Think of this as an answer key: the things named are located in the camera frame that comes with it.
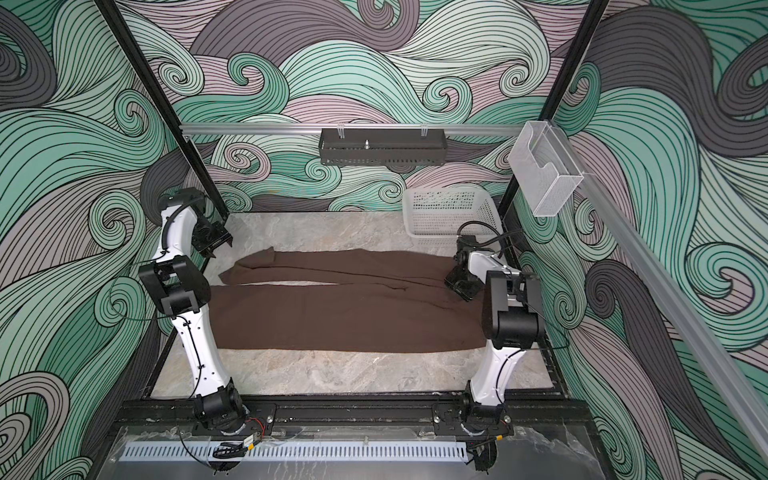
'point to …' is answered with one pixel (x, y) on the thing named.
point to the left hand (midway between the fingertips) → (223, 243)
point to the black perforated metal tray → (383, 147)
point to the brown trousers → (342, 301)
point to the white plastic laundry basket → (432, 215)
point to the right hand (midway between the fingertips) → (457, 289)
